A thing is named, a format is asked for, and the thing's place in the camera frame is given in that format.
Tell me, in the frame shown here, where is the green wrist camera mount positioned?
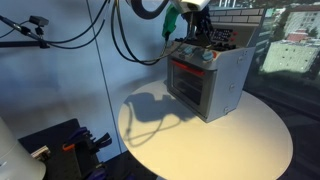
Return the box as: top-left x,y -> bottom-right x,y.
161,3 -> 182,39

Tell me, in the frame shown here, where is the grey toy stove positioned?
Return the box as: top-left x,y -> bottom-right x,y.
165,8 -> 266,124

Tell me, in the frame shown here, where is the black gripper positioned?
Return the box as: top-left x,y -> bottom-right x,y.
189,9 -> 215,50

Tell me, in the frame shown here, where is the black camera on stand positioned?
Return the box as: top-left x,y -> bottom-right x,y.
28,15 -> 50,28

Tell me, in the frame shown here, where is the silver metal block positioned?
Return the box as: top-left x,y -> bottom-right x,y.
30,145 -> 52,162

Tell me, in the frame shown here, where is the black equipment with orange parts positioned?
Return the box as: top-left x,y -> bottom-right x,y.
18,118 -> 158,180

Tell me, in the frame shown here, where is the blue handled spring clamp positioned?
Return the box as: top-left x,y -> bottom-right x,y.
67,126 -> 94,145
93,132 -> 114,149
83,166 -> 108,180

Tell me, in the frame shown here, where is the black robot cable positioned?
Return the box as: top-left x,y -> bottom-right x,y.
0,0 -> 111,51

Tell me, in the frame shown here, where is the oven door with red handle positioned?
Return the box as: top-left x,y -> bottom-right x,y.
166,56 -> 218,122

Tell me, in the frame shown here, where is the black boom stand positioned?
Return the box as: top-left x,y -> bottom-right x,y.
0,26 -> 51,50

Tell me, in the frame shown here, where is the blue stove knob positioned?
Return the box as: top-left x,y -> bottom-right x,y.
183,46 -> 196,56

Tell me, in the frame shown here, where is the thin black camera cable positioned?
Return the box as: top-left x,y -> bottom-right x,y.
0,20 -> 32,40

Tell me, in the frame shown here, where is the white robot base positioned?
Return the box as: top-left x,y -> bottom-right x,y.
0,116 -> 47,180

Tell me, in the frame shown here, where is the black orange bar clamp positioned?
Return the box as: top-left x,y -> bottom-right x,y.
61,134 -> 102,180

